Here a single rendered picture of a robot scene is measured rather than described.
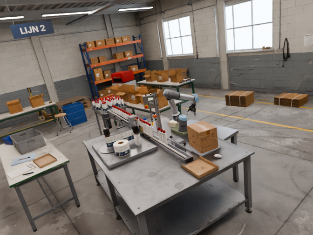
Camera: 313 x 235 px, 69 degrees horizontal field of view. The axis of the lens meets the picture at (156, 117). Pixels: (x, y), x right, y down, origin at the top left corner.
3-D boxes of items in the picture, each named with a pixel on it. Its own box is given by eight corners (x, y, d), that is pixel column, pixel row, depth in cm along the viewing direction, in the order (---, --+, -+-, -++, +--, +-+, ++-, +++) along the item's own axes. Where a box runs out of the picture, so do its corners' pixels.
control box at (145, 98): (145, 107, 333) (143, 94, 327) (157, 106, 331) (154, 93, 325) (144, 109, 323) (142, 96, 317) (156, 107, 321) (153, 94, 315)
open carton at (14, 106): (9, 115, 669) (4, 103, 657) (8, 113, 703) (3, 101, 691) (25, 111, 691) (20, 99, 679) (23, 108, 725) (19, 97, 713)
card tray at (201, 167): (181, 167, 252) (180, 163, 251) (199, 158, 263) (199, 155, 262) (199, 179, 227) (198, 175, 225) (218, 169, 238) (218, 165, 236)
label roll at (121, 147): (116, 158, 285) (114, 148, 281) (114, 151, 304) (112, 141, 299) (132, 153, 290) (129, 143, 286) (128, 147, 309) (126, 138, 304)
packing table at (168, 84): (140, 102, 879) (136, 82, 854) (156, 96, 924) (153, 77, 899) (180, 110, 711) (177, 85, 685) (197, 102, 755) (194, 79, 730)
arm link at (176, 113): (178, 124, 340) (166, 93, 315) (173, 121, 353) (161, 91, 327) (184, 120, 344) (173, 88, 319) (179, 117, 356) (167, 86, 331)
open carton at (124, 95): (116, 102, 609) (113, 88, 597) (129, 97, 636) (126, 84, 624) (125, 103, 581) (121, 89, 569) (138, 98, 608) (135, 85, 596)
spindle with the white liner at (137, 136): (134, 146, 311) (130, 125, 301) (140, 143, 315) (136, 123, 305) (137, 148, 303) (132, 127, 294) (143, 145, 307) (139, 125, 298)
